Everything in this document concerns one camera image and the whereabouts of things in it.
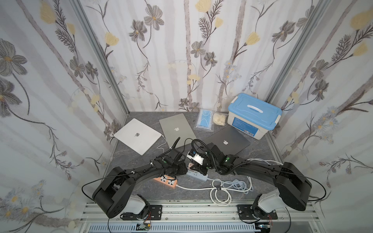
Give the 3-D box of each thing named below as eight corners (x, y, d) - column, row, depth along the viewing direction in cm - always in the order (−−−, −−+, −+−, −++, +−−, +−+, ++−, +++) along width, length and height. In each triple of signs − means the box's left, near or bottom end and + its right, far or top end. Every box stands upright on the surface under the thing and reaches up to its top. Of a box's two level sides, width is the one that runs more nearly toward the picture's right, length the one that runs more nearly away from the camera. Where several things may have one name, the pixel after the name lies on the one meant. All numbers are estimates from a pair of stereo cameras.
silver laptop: (169, 147, 102) (169, 146, 100) (159, 121, 117) (159, 120, 115) (196, 138, 107) (196, 136, 105) (183, 114, 122) (183, 112, 120)
